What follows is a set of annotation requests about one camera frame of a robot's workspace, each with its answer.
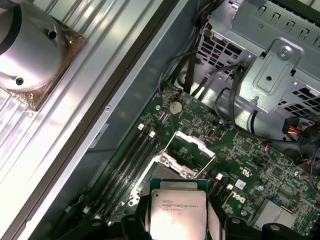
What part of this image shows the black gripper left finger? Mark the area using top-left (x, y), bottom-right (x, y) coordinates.
top-left (89, 194), bottom-right (152, 240)

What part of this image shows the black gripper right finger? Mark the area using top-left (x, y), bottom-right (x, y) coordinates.
top-left (206, 206), bottom-right (283, 240)

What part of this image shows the silver CPU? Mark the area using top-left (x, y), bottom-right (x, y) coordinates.
top-left (149, 177), bottom-right (209, 240)

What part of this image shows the metal socket cover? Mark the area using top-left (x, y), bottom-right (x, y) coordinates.
top-left (157, 129), bottom-right (217, 180)

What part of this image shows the black RAM slot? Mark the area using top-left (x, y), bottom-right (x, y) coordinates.
top-left (96, 123), bottom-right (146, 218)
top-left (104, 131), bottom-right (157, 222)

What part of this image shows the CPU socket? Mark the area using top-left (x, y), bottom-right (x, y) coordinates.
top-left (128, 159), bottom-right (201, 208)

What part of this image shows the silver chipset heatsink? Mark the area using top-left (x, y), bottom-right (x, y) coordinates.
top-left (251, 197), bottom-right (300, 237)

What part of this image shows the green motherboard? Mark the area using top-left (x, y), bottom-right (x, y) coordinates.
top-left (96, 86), bottom-right (320, 240)

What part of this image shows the silver coin cell battery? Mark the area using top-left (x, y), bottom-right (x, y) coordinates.
top-left (169, 101), bottom-right (183, 115)

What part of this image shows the black power connector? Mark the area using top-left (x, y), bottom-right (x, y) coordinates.
top-left (281, 116), bottom-right (301, 138)

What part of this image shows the grey open PC case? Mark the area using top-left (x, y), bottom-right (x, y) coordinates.
top-left (4, 0), bottom-right (320, 240)

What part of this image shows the metal drive cage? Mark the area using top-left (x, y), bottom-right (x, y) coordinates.
top-left (197, 0), bottom-right (320, 141)

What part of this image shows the black looped cable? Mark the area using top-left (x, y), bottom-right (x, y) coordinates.
top-left (216, 62), bottom-right (305, 151)

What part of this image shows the black cable bundle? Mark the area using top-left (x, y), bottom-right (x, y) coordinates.
top-left (183, 0), bottom-right (213, 98)

